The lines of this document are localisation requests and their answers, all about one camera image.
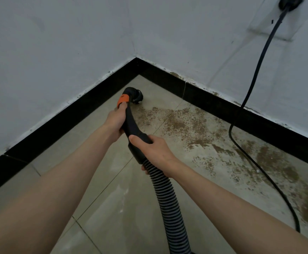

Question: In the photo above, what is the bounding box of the black power cord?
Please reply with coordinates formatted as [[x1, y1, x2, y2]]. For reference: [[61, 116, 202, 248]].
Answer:
[[228, 0, 306, 233]]

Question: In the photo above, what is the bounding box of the person's left hand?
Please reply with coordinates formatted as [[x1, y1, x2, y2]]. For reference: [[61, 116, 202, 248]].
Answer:
[[103, 102, 129, 144]]

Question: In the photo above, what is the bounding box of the person's right forearm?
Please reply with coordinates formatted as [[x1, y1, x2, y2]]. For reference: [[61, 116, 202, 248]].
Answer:
[[171, 162, 308, 254]]

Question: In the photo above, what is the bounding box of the black ribbed vacuum hose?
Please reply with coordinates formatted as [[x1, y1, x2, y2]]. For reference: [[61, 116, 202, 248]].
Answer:
[[116, 87, 193, 254]]

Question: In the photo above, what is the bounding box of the white wall socket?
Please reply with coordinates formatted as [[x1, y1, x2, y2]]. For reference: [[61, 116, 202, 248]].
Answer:
[[247, 0, 308, 41]]

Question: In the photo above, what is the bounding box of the black baseboard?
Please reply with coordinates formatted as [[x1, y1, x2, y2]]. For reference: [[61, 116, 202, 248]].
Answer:
[[0, 57, 308, 200]]

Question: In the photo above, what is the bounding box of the brown dirt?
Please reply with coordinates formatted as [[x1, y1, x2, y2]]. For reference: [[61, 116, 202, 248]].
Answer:
[[132, 105, 308, 230]]

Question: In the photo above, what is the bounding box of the person's right hand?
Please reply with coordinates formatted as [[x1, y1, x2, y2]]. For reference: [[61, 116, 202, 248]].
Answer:
[[128, 134, 182, 179]]

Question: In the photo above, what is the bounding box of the person's left forearm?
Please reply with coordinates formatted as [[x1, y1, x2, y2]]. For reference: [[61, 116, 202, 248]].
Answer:
[[0, 124, 117, 254]]

